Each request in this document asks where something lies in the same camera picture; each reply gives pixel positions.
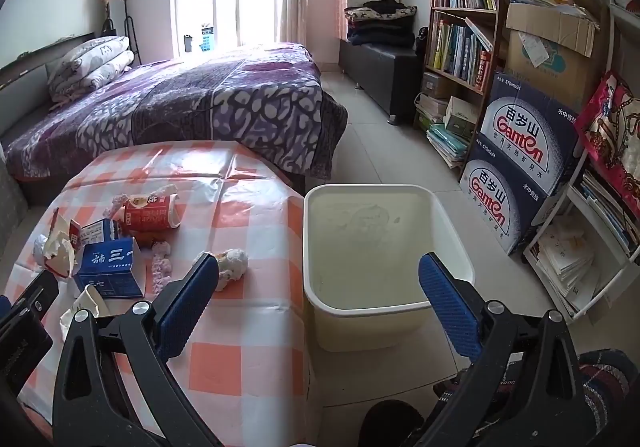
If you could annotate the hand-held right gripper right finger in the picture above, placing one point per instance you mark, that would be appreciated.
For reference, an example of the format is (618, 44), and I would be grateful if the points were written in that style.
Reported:
(447, 307)

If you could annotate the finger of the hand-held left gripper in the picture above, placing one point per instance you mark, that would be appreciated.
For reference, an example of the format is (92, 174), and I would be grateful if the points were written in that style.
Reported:
(22, 357)
(37, 294)

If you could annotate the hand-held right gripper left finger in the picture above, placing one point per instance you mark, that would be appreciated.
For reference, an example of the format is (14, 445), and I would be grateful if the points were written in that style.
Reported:
(192, 297)

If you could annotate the red paper noodle cup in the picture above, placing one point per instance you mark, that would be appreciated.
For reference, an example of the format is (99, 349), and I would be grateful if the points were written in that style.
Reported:
(145, 217)

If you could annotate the white plastic bin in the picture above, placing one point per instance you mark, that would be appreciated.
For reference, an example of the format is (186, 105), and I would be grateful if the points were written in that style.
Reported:
(360, 237)

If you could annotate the pink lace strip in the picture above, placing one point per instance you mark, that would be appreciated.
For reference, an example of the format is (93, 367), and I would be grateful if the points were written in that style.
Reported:
(161, 267)

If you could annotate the crumpled white paper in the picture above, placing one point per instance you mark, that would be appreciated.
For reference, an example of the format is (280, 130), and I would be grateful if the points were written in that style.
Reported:
(47, 249)

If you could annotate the crushed white paper cup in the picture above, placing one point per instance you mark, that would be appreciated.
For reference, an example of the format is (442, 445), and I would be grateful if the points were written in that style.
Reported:
(87, 304)

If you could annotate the white crumpled tissue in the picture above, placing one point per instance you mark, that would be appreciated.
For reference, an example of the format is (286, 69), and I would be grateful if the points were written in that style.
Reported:
(234, 264)

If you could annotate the torn red white wrapper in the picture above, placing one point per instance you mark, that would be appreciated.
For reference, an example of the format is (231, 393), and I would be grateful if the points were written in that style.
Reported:
(72, 232)

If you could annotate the blue carton box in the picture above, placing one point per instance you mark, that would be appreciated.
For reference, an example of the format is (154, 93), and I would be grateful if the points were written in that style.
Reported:
(107, 264)

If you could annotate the small blue white carton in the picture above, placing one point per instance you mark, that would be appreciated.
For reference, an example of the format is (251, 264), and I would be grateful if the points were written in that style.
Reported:
(99, 231)

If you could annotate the orange checkered tablecloth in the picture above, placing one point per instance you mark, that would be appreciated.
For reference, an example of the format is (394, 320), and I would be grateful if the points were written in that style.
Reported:
(240, 207)

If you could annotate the blue white water case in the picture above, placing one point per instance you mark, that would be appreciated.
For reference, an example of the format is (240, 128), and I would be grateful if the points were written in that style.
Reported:
(525, 127)
(495, 207)

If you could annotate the stack of white papers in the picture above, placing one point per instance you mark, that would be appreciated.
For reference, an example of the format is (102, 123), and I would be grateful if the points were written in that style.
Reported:
(565, 257)

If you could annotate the stack of flat books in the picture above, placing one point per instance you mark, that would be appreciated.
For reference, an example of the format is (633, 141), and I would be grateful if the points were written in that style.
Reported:
(442, 137)

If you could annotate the white metal rack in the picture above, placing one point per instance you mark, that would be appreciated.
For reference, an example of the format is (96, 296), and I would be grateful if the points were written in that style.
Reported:
(617, 272)

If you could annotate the dark plaid clothing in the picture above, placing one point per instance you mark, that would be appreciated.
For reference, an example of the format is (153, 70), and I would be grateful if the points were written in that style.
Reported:
(600, 397)

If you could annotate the bed with purple blanket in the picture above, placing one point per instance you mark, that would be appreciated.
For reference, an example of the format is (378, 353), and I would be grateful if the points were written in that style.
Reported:
(200, 102)

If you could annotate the red patterned bag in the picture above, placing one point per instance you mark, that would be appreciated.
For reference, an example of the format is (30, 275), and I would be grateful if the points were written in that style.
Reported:
(612, 137)

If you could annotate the folded grey patterned quilt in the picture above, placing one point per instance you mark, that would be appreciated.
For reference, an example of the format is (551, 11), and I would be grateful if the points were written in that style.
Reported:
(90, 62)

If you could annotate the dark wooden headboard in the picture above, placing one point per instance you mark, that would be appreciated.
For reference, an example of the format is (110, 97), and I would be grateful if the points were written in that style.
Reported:
(35, 52)

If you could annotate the black bench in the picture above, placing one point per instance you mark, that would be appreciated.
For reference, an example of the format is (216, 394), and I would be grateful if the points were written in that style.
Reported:
(385, 72)

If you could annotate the brown cardboard box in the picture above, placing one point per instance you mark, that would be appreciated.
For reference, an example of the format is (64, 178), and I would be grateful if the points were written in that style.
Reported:
(560, 72)

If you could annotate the small black bag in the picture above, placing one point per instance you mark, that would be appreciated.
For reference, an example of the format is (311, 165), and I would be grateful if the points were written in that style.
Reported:
(421, 39)

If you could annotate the wooden bookshelf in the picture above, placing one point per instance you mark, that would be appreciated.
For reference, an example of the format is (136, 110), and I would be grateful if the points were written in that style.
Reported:
(497, 27)

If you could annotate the pile of folded clothes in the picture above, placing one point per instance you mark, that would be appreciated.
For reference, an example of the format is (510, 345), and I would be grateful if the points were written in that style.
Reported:
(380, 24)

